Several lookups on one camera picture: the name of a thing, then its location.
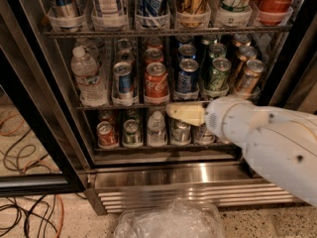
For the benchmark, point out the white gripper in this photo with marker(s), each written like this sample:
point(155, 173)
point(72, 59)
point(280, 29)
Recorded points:
point(222, 119)

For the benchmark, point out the blue pepsi can front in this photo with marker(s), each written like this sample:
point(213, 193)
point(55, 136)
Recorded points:
point(187, 75)

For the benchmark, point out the blue pepsi can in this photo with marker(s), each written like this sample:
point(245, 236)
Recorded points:
point(186, 51)
point(187, 75)

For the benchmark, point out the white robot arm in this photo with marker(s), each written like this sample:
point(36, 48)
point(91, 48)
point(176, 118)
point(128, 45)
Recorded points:
point(279, 144)

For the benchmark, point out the silver can bottom shelf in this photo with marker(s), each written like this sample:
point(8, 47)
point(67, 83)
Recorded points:
point(180, 132)

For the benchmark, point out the green can front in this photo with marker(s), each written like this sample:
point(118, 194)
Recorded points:
point(218, 73)

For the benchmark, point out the red coca-cola can front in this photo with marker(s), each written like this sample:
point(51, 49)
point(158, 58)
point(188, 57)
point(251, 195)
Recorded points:
point(156, 80)

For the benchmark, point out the red coca-cola can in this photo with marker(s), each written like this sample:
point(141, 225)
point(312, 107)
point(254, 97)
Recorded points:
point(156, 80)
point(153, 55)

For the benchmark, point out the gold can front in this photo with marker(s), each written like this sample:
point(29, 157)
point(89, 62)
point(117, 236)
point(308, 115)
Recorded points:
point(249, 76)

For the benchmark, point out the green can bottom shelf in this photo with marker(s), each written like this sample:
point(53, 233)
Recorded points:
point(132, 132)

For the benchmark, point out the blue silver can front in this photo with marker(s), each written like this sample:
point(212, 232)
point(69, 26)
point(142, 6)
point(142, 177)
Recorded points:
point(123, 78)

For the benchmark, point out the red can bottom shelf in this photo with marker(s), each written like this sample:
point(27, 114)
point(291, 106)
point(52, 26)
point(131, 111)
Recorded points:
point(106, 134)

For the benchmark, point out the fridge bottom steel grille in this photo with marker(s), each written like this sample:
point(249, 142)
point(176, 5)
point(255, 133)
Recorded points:
point(115, 190)

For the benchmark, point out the blue white can top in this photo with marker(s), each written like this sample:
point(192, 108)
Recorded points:
point(150, 12)

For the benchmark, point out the large coca-cola can top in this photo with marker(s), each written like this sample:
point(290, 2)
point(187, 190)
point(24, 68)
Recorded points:
point(272, 12)

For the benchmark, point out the fridge left glass door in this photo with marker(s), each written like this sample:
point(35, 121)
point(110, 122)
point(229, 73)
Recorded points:
point(35, 74)

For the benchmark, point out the blue red bull can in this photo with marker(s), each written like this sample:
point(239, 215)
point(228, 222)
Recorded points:
point(65, 9)

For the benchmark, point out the brown bottle white cap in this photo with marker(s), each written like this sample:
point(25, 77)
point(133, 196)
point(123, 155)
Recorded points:
point(203, 136)

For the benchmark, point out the small water bottle bottom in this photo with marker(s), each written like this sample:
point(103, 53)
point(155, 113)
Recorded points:
point(156, 131)

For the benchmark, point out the clear water bottle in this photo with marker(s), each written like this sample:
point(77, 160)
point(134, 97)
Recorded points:
point(88, 78)

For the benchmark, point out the clear plastic bag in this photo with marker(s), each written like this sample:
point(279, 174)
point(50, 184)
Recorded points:
point(180, 219)

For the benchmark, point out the middle wire shelf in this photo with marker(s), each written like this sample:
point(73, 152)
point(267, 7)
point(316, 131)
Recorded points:
point(204, 103)

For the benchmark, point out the wire shelf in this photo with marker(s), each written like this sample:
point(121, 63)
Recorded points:
point(167, 32)
point(204, 103)

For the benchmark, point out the top wire shelf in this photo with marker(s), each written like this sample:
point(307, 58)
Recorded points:
point(167, 32)

